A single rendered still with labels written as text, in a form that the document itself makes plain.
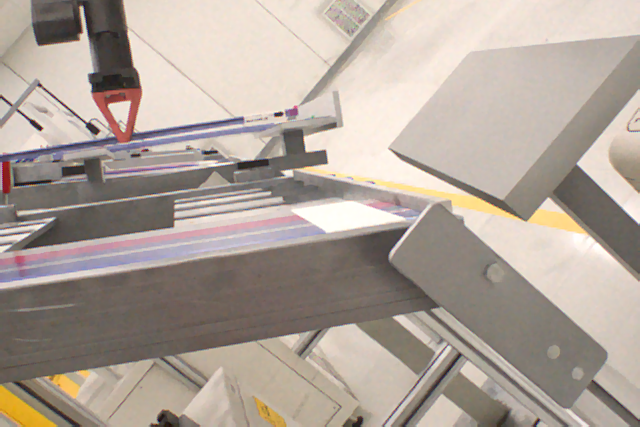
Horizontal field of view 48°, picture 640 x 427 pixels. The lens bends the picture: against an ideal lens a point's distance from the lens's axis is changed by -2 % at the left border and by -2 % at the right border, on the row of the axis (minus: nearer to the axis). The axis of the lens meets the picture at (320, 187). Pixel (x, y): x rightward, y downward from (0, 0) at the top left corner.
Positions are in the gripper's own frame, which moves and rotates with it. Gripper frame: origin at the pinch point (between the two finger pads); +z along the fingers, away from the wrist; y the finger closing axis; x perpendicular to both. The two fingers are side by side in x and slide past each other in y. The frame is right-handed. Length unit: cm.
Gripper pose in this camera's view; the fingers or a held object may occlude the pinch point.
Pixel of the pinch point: (124, 136)
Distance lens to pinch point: 108.2
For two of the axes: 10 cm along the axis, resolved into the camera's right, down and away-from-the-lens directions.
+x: 9.7, -1.6, 1.8
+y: 1.9, 0.7, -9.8
